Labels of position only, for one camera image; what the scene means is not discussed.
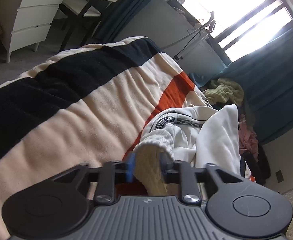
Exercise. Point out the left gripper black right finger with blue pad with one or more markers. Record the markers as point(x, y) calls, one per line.
point(227, 205)

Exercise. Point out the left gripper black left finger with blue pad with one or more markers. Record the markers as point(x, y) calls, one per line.
point(60, 204)

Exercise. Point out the white zip-up jacket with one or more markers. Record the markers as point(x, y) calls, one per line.
point(198, 135)

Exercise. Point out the black garment pile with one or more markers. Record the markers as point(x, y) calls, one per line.
point(258, 169)

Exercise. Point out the pink garment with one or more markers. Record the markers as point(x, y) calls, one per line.
point(247, 138)

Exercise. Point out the striped cream black orange blanket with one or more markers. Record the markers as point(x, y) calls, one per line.
point(86, 105)

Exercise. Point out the pale yellow knit garment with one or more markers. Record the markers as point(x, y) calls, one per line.
point(224, 90)

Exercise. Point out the teal curtain left of window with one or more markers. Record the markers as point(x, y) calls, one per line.
point(126, 18)

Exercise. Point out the black white chair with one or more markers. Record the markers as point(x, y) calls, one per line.
point(76, 10)

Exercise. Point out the white drawer dresser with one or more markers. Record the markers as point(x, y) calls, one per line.
point(25, 23)

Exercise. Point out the wall outlet plate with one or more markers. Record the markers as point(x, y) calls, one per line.
point(279, 176)

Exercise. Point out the window with dark frame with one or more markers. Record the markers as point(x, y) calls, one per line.
point(236, 27)

